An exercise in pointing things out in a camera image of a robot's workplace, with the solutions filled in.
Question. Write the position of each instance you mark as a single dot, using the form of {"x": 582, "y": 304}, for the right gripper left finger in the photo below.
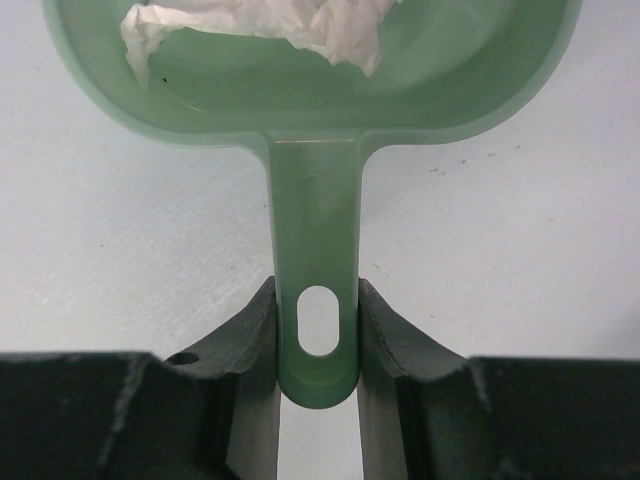
{"x": 209, "y": 411}

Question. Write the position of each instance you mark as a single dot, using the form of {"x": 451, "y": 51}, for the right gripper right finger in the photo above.
{"x": 426, "y": 412}

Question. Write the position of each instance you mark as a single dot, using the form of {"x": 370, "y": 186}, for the green dustpan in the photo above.
{"x": 451, "y": 70}

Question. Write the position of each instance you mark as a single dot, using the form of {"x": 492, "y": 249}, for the white paper scrap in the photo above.
{"x": 339, "y": 31}

